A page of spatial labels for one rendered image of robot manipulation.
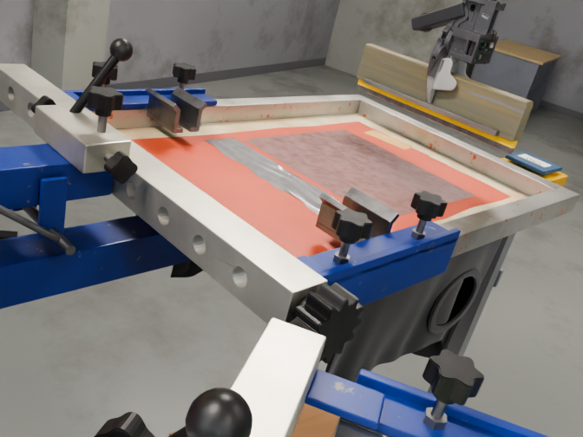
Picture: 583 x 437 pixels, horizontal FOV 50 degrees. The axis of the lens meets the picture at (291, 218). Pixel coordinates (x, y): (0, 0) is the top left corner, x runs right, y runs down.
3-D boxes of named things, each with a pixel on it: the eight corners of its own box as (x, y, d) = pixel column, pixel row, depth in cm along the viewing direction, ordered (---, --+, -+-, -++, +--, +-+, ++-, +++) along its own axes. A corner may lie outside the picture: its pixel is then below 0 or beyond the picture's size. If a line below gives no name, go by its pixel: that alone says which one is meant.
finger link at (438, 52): (429, 76, 119) (448, 30, 116) (422, 74, 120) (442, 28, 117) (441, 80, 122) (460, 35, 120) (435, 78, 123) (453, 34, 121)
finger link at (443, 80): (442, 109, 119) (461, 61, 116) (416, 99, 122) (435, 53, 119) (449, 111, 121) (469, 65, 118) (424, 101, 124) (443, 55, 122)
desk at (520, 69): (540, 111, 724) (562, 55, 697) (517, 126, 625) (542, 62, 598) (487, 93, 748) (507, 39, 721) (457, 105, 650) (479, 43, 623)
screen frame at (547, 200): (355, 108, 159) (358, 94, 157) (572, 211, 125) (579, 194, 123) (54, 126, 104) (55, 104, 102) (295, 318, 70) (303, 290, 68)
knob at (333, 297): (311, 320, 65) (329, 259, 62) (351, 352, 62) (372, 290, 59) (258, 342, 60) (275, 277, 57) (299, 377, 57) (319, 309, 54)
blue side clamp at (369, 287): (417, 256, 94) (432, 214, 91) (445, 272, 91) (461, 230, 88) (272, 307, 73) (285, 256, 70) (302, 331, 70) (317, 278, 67)
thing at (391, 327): (423, 330, 141) (479, 186, 126) (455, 353, 136) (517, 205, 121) (277, 405, 109) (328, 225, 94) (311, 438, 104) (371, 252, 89)
